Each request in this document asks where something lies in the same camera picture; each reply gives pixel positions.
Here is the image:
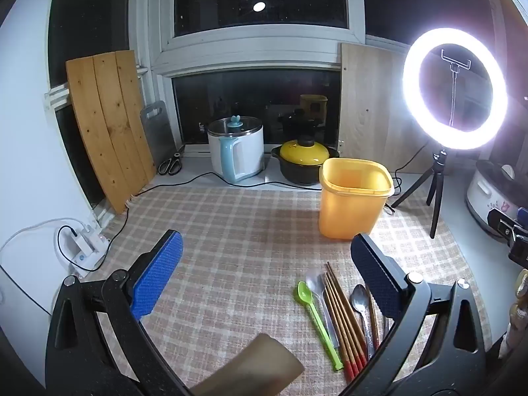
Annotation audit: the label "white cable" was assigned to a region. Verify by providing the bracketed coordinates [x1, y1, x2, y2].
[0, 218, 62, 314]

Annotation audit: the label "white ring light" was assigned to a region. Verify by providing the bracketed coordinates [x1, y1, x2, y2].
[402, 27, 509, 151]

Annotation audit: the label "metal phone holder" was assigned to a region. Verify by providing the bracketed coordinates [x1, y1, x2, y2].
[439, 49, 472, 128]

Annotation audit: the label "tan flat object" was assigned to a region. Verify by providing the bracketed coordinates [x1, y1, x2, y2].
[190, 333, 306, 396]

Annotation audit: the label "white window frame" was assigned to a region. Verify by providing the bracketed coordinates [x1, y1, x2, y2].
[128, 0, 407, 149]

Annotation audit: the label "long black power cable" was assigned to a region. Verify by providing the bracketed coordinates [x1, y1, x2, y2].
[97, 171, 323, 272]

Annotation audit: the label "grey cutting board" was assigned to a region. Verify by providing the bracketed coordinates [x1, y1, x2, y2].
[139, 101, 185, 163]

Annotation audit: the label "silver spoon with pink handle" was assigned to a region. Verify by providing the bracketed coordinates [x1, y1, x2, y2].
[350, 284, 380, 359]

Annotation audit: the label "yellow plastic container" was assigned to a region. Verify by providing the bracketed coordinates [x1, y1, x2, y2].
[317, 157, 395, 241]

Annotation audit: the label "light wood panel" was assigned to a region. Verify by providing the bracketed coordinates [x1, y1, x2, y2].
[337, 42, 438, 172]

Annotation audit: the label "black clay pot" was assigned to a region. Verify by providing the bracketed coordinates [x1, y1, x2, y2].
[271, 145, 341, 186]

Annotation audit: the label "pale beige cloth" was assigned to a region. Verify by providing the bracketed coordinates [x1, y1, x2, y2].
[497, 268, 528, 359]

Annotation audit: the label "black kitchen scissors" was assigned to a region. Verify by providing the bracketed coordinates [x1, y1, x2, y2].
[158, 144, 186, 175]

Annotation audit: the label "white window rail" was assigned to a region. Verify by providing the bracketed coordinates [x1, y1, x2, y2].
[44, 83, 69, 111]

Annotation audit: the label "yellow pot lid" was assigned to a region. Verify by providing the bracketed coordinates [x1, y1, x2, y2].
[280, 135, 330, 167]

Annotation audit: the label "pine plank board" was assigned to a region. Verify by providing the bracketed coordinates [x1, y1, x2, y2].
[65, 49, 156, 215]

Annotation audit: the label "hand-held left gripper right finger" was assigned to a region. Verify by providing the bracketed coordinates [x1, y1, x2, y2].
[342, 233, 488, 396]

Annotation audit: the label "green plastic spoon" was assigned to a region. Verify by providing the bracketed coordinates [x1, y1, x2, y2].
[297, 280, 344, 372]

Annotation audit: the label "black ring light cable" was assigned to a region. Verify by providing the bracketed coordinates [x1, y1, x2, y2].
[385, 140, 430, 215]

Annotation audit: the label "white floral rice cooker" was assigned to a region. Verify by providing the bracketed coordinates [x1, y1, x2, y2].
[465, 159, 528, 240]

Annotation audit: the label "black tripod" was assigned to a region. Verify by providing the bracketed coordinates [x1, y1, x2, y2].
[390, 148, 452, 240]

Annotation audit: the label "plaid tablecloth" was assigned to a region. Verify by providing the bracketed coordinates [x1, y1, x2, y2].
[68, 181, 496, 396]

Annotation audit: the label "white power strip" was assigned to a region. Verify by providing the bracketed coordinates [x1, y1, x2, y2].
[58, 223, 110, 279]

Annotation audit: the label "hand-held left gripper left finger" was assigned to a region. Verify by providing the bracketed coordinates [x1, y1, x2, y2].
[45, 229, 194, 396]

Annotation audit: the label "white and blue electric kettle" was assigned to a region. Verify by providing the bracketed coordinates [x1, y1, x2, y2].
[206, 115, 265, 183]

